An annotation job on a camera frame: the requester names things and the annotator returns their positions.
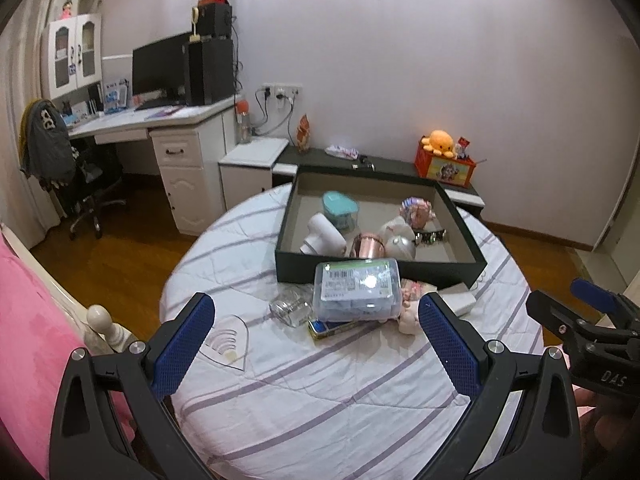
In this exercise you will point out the blue desktop box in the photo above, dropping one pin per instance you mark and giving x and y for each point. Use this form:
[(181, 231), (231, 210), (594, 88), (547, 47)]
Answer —
[(116, 96)]

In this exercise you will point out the black office chair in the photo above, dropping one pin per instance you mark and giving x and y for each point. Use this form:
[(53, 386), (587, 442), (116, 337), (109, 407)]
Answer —
[(95, 180)]

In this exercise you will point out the crumpled clear plastic container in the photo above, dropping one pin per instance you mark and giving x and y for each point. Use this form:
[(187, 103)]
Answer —
[(292, 307)]

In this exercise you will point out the red printed storage box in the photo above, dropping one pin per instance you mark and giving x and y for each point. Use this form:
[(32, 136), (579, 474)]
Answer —
[(445, 172)]

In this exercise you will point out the pink pixel block toy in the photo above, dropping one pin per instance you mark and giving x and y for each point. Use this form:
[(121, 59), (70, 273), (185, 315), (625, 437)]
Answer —
[(416, 211)]

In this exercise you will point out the black keyboard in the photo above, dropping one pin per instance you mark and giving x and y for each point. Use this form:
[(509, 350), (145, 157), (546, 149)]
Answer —
[(152, 104)]

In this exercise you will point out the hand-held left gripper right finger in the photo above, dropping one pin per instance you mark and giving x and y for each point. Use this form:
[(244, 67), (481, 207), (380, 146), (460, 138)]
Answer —
[(447, 345)]

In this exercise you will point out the tissue pack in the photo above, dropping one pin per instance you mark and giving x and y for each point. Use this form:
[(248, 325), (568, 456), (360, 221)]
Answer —
[(342, 151)]

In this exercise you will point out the white side cabinet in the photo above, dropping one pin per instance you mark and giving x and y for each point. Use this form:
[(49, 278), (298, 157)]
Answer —
[(250, 165)]

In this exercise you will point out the white round ball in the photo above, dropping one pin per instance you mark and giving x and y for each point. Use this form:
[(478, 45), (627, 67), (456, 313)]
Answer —
[(400, 247)]

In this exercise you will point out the white door frame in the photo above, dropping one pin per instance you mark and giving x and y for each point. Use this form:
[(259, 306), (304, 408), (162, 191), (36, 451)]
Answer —
[(615, 200)]

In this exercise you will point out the small blue gold lighter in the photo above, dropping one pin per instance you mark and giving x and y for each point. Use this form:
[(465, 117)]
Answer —
[(330, 330)]

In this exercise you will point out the grey jacket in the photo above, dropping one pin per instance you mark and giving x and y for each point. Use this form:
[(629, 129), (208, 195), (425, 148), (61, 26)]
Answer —
[(47, 140)]

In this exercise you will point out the white desk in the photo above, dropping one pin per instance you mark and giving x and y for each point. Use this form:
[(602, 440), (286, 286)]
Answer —
[(187, 160)]

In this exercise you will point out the clear bottle with red cap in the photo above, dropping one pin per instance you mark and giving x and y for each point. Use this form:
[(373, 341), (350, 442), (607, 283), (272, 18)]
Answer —
[(243, 125)]

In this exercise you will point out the orange octopus plush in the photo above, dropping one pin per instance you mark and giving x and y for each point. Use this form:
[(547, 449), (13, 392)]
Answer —
[(437, 142)]

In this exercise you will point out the copper metal mug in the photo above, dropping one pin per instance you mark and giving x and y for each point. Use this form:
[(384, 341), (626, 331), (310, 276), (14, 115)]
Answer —
[(367, 247)]

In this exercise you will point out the pink bed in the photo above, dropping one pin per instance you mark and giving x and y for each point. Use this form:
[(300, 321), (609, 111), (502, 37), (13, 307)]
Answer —
[(30, 360)]

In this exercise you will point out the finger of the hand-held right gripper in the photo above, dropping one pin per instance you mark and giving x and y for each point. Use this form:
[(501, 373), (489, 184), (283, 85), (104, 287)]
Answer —
[(597, 295), (555, 315)]

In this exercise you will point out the black computer tower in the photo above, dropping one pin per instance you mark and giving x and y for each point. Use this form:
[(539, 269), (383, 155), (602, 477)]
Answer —
[(212, 72)]

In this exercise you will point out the white wall outlet strip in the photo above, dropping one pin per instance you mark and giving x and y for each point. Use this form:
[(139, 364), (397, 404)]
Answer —
[(282, 90)]

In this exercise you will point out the pink plush toy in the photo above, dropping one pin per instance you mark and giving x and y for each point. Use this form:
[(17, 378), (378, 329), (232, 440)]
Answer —
[(410, 310)]

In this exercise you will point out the small red toy figure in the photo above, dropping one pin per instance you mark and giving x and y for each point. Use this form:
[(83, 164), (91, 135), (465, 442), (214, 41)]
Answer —
[(462, 149)]

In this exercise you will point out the black speaker box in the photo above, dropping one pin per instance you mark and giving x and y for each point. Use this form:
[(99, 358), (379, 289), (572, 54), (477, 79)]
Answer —
[(216, 20)]

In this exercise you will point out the white charger block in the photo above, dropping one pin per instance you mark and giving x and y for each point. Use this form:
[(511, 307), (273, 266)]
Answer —
[(457, 300)]

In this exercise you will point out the dark green cardboard box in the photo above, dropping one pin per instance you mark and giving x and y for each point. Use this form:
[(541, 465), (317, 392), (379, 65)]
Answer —
[(295, 267)]

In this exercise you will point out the white hutch cabinet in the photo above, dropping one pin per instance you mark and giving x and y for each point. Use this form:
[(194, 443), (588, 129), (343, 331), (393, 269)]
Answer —
[(72, 55)]

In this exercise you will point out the orange snack bag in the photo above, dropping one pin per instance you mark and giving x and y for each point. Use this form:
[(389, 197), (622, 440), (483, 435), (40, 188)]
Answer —
[(303, 134)]

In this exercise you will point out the clear plastic storage box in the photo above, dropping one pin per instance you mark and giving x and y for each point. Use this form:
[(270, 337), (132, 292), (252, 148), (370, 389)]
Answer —
[(355, 290)]

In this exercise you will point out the white curtain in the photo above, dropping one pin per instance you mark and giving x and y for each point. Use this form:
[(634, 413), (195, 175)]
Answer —
[(20, 85)]

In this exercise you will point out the white cylindrical device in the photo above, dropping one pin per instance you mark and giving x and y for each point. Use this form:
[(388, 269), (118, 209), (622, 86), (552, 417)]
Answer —
[(322, 235)]

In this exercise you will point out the white bed frame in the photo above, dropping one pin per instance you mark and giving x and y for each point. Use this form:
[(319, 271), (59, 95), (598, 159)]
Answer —
[(105, 322)]

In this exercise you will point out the clear heart-shaped acrylic plate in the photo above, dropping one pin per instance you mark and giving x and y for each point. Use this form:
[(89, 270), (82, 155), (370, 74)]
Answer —
[(225, 345)]

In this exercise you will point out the black computer monitor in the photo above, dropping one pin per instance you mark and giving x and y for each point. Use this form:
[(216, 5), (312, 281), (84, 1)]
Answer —
[(160, 65)]

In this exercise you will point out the small pink doll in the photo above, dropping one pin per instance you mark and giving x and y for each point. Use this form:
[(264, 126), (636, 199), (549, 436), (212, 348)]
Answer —
[(66, 9)]

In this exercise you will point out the person's right hand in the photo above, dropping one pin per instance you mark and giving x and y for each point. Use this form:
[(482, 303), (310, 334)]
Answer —
[(610, 425)]

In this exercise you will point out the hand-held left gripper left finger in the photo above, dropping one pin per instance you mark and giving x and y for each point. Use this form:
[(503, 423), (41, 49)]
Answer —
[(185, 345)]

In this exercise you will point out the teal heart-shaped container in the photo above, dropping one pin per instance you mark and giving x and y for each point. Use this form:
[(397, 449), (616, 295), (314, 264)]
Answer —
[(340, 210)]

